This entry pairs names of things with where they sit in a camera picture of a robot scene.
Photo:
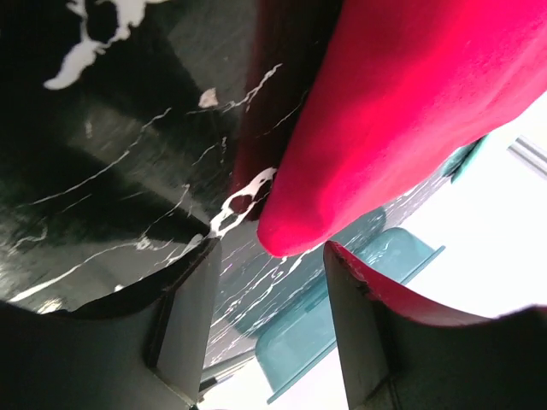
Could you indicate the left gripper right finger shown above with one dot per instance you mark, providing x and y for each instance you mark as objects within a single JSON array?
[{"x": 401, "y": 350}]

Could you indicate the right aluminium frame post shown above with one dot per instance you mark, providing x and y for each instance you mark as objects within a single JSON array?
[{"x": 530, "y": 154}]

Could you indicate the folded cyan t shirt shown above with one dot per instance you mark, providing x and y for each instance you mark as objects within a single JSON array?
[{"x": 463, "y": 158}]

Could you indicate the clear blue plastic bin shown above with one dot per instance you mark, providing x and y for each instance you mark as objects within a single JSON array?
[{"x": 294, "y": 315}]

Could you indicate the red t shirt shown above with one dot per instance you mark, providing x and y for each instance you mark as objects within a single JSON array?
[{"x": 353, "y": 103}]

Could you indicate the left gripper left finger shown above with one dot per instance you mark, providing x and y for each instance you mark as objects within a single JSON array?
[{"x": 142, "y": 347}]

